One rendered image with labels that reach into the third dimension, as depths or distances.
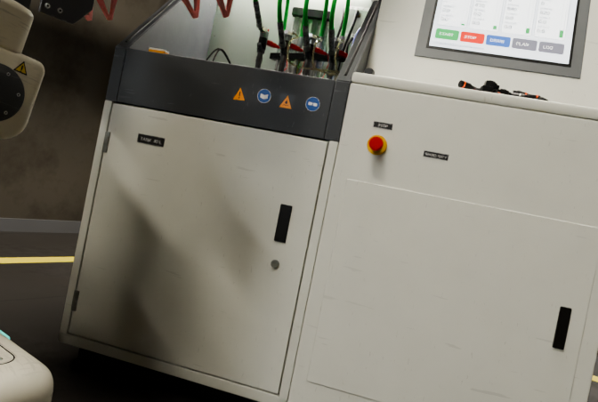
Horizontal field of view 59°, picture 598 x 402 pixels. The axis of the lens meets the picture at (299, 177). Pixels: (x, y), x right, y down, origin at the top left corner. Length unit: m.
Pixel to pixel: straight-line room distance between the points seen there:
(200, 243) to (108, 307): 0.34
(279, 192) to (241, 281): 0.26
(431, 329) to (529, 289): 0.26
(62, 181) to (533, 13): 2.98
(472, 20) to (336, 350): 1.04
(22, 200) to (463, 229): 2.88
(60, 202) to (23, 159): 0.38
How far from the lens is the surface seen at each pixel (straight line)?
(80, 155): 3.81
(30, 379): 1.04
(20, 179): 3.65
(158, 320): 1.57
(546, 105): 1.42
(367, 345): 1.42
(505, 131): 1.39
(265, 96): 1.45
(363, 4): 2.04
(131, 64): 1.63
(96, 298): 1.66
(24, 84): 1.11
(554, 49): 1.73
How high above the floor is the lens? 0.69
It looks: level
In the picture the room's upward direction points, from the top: 11 degrees clockwise
